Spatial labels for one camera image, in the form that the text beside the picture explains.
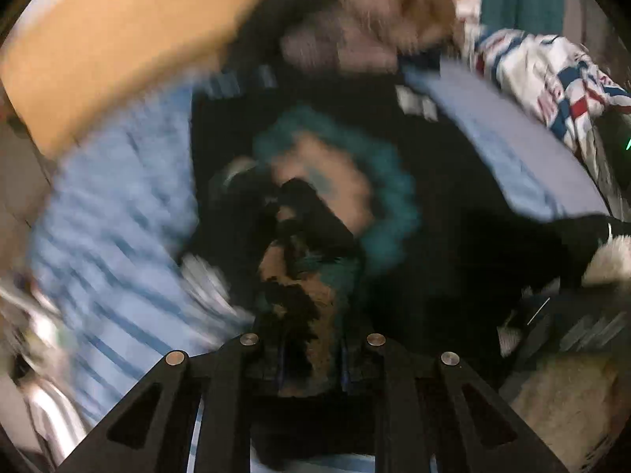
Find black patterned knit sweater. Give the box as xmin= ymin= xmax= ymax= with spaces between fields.
xmin=190 ymin=74 xmax=612 ymax=469

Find blue striped cloth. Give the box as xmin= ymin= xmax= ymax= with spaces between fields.
xmin=27 ymin=66 xmax=277 ymax=454

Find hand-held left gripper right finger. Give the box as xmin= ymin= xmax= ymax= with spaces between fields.
xmin=339 ymin=333 xmax=573 ymax=473

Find wooden headboard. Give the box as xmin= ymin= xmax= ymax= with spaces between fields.
xmin=0 ymin=0 xmax=459 ymax=158

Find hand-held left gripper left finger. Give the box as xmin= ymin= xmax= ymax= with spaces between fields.
xmin=59 ymin=333 xmax=287 ymax=473

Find blue-grey bed sheet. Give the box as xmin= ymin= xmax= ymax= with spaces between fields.
xmin=401 ymin=56 xmax=609 ymax=222

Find white quilt red blue stripes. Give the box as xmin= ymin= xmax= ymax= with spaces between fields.
xmin=463 ymin=27 xmax=631 ymax=198

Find beige fluffy rug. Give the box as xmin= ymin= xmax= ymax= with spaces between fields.
xmin=498 ymin=234 xmax=631 ymax=469

